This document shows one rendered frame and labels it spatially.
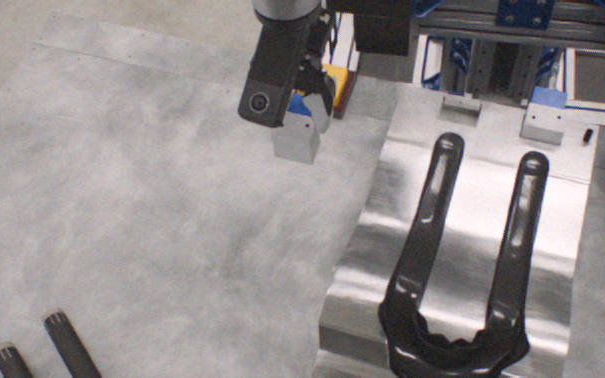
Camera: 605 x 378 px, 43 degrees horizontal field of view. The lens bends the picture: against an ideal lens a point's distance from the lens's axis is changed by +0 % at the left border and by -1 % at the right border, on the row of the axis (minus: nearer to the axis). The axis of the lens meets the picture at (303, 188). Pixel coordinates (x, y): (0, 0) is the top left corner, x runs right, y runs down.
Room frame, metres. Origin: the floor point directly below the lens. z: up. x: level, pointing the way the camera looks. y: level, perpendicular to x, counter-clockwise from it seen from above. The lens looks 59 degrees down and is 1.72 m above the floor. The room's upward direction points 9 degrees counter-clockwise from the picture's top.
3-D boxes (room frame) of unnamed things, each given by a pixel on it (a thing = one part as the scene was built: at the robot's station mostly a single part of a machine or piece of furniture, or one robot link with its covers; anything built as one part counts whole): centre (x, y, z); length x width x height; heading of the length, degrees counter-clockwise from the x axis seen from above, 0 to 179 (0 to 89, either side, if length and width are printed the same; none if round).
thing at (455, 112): (0.59, -0.22, 0.87); 0.05 x 0.05 x 0.04; 64
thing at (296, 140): (0.59, -0.02, 0.93); 0.13 x 0.05 x 0.05; 154
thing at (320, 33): (0.58, -0.02, 1.09); 0.09 x 0.08 x 0.12; 154
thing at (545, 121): (0.58, -0.34, 0.89); 0.13 x 0.05 x 0.05; 154
